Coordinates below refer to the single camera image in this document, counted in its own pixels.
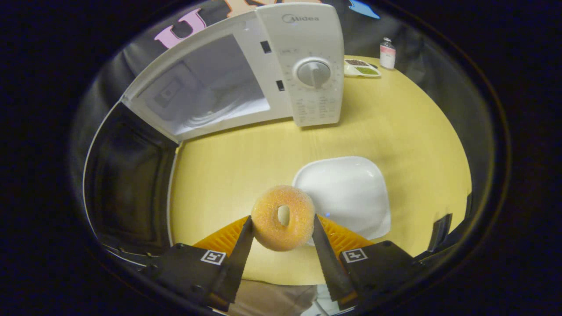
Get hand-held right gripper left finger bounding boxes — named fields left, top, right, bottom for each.
left=140, top=215, right=255, bottom=312

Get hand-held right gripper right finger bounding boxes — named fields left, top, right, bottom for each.
left=312, top=214, right=424, bottom=310

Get sugared orange donut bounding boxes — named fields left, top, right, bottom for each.
left=251, top=185, right=316, bottom=252

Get white microwave oven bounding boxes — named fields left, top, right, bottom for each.
left=83, top=2, right=346, bottom=257

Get person's beige trousers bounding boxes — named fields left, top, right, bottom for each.
left=228, top=280, right=317, bottom=316

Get white square plate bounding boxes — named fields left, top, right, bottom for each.
left=292, top=156, right=391, bottom=246

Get dark upright bar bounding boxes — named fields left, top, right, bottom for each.
left=428, top=214, right=453, bottom=253

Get white divided snack tray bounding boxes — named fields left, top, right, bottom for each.
left=344, top=58, right=382, bottom=78

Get small clear bottle pink label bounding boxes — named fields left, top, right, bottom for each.
left=379, top=37, right=396, bottom=70

